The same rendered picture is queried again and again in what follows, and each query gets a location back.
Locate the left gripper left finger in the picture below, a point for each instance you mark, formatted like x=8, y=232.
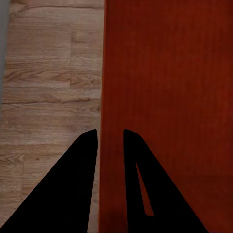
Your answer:
x=60, y=203

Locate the storage box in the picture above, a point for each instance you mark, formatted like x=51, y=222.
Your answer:
x=167, y=75

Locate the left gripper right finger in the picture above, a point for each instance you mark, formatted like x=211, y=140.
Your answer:
x=172, y=212

